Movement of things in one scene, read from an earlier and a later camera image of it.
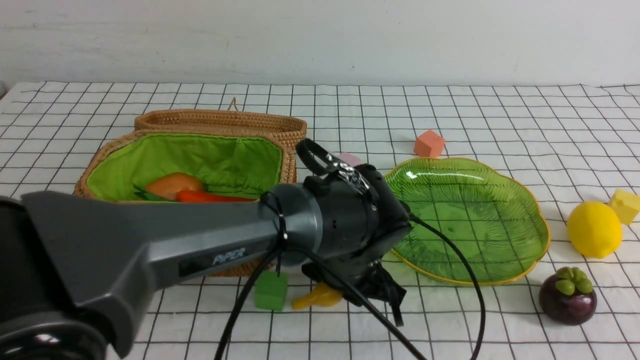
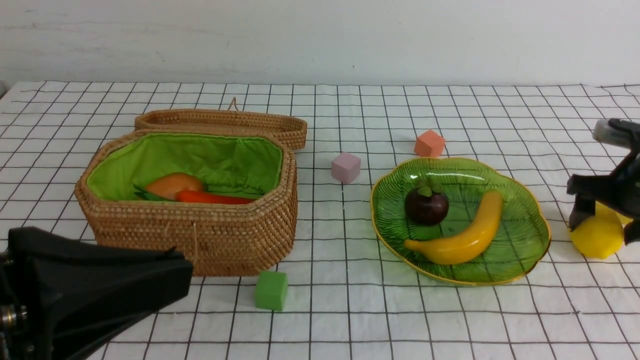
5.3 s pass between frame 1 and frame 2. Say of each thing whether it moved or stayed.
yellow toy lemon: stayed
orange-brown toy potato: stayed
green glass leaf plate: stayed
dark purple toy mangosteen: moved
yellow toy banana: moved
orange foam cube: stayed
